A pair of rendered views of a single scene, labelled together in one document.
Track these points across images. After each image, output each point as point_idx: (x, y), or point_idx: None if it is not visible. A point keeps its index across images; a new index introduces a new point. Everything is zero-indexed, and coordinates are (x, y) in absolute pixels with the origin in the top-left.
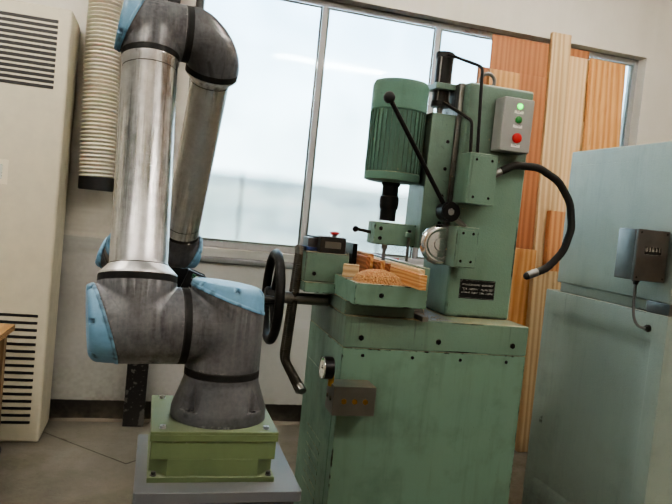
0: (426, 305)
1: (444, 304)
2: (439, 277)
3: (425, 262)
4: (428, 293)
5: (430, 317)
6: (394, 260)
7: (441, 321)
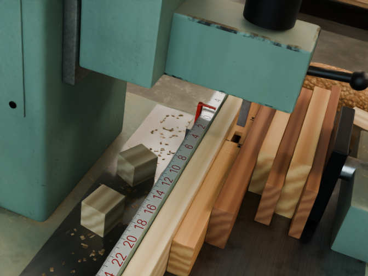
0: (75, 184)
1: (123, 115)
2: (108, 87)
3: (55, 112)
4: (78, 156)
5: (174, 130)
6: (222, 103)
7: (182, 110)
